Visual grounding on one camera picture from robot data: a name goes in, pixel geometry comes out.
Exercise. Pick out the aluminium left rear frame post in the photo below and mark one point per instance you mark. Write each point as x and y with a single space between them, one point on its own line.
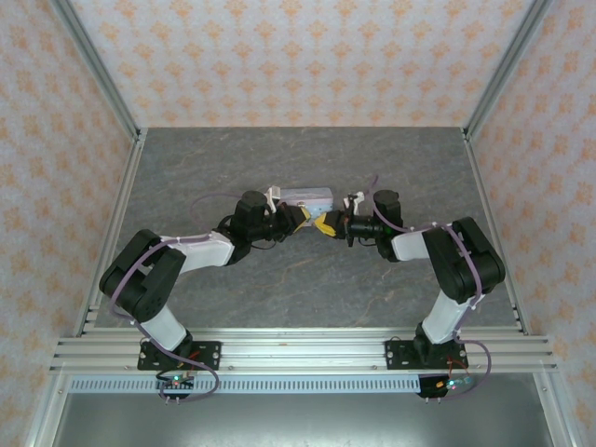
100 65

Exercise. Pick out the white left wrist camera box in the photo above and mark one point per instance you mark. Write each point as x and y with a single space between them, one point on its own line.
274 193

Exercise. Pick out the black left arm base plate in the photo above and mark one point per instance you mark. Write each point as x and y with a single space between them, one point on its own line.
205 354

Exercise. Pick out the aluminium rail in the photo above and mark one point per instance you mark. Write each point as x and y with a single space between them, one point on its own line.
114 233
496 233

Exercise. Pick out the aluminium right side rail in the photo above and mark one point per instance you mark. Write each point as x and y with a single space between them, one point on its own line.
496 233

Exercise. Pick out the aluminium front rail beam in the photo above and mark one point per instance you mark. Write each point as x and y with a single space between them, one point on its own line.
302 349

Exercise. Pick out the aluminium right rear frame post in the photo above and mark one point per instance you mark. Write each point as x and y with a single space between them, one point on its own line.
503 65

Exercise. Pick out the aluminium left side rail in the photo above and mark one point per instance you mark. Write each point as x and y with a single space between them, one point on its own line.
114 233

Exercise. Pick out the grey metal sheet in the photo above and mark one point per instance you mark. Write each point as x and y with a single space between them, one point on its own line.
302 421

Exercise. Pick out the controller circuit board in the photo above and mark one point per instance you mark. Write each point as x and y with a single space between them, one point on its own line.
454 384
176 382

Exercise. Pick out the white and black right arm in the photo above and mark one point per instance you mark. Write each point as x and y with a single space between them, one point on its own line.
465 261

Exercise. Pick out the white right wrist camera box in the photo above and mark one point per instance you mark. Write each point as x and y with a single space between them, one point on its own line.
354 199

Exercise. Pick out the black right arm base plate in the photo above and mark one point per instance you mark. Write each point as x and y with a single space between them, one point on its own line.
400 354

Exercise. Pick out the aluminium frame post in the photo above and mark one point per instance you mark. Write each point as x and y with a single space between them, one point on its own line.
100 65
503 65

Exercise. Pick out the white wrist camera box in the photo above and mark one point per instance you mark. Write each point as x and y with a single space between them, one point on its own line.
274 193
354 199

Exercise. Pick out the pale blue cartoon tin box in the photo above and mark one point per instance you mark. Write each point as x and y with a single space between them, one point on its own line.
307 193

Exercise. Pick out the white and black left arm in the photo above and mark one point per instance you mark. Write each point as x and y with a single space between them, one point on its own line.
139 279

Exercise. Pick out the right controller circuit board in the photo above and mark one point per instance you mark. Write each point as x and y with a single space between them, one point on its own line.
454 384

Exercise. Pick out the left controller circuit board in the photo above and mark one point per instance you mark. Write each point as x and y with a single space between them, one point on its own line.
176 382

